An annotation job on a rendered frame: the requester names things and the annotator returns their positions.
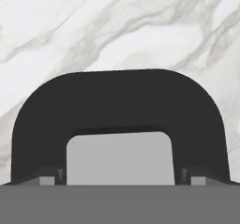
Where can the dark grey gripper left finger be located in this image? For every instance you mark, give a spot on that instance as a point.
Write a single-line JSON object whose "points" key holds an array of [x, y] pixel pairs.
{"points": [[47, 181]]}

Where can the black blender lid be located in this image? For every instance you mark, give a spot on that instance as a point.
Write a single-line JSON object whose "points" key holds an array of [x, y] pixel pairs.
{"points": [[118, 99]]}

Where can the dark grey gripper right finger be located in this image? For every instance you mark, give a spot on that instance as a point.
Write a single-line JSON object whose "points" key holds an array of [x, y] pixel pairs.
{"points": [[198, 181]]}

